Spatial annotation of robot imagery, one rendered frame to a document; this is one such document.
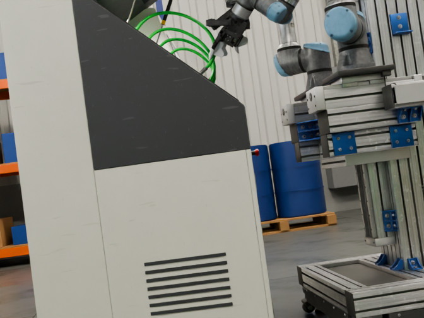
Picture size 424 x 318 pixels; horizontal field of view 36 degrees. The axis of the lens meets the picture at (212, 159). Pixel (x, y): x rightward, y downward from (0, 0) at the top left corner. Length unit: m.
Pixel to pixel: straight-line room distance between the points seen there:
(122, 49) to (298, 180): 5.27
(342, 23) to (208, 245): 0.94
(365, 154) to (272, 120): 6.76
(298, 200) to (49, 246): 5.30
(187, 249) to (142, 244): 0.17
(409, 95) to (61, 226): 1.36
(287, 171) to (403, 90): 5.14
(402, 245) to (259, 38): 7.03
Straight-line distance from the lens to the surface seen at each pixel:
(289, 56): 3.10
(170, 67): 2.39
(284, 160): 7.53
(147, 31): 3.15
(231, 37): 2.65
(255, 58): 9.50
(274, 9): 2.56
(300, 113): 2.99
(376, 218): 2.79
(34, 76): 2.50
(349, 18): 2.44
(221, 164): 2.34
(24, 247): 7.96
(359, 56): 2.56
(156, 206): 2.37
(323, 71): 3.03
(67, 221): 2.44
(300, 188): 7.50
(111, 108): 2.41
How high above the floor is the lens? 0.70
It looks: 2 degrees up
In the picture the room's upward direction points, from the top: 8 degrees counter-clockwise
